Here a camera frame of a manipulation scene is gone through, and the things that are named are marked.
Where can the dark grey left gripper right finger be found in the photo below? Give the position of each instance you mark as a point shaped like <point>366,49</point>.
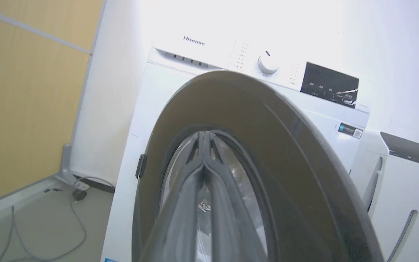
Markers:
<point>227,218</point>

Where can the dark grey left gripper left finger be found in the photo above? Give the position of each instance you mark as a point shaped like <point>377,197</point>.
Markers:
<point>180,218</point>

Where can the round grey washing machine door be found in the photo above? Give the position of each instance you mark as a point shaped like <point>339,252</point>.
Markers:
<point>267,127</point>

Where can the black door hinge block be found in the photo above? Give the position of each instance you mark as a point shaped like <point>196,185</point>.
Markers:
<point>141,166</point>

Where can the white Hisense washing machine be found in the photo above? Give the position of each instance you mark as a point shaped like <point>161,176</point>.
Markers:
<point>151,109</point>

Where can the small blue sticker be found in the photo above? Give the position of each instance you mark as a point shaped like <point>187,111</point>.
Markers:
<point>110,259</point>

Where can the black plug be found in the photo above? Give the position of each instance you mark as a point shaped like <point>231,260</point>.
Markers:
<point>79,194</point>

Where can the dark energy label sticker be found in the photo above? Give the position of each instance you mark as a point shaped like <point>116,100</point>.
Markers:
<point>350,130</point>

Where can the white detergent drawer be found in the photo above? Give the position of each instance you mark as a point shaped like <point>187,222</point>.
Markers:
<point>180,58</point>

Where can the white round program dial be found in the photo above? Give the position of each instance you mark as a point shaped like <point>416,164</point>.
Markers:
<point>268,63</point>

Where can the black display panel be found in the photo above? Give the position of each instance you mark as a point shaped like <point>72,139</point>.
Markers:
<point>327,84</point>

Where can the white appliance with grey lid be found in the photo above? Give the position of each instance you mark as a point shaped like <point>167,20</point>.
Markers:
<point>409,189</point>

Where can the white partition panel grey frame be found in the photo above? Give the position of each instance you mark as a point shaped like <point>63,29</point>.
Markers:
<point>107,109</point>

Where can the white strip on wooden wall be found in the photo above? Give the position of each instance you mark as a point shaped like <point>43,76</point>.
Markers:
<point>35,31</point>

